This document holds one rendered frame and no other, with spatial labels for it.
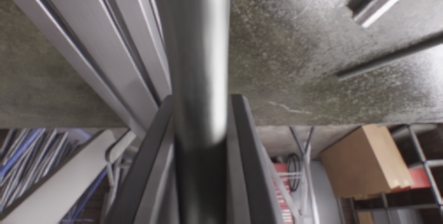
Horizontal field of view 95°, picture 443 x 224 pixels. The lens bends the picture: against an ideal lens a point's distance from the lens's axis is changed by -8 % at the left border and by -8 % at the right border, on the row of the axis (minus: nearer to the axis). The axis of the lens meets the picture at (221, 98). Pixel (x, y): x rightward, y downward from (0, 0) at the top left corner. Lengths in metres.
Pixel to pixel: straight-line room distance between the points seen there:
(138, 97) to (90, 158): 0.06
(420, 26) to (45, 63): 0.30
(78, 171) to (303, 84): 0.21
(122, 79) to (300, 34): 0.13
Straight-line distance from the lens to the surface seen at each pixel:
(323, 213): 4.97
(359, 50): 0.21
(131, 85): 0.17
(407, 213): 4.10
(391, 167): 3.33
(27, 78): 0.28
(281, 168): 4.21
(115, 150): 0.23
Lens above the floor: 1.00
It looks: 29 degrees down
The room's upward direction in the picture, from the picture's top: 179 degrees clockwise
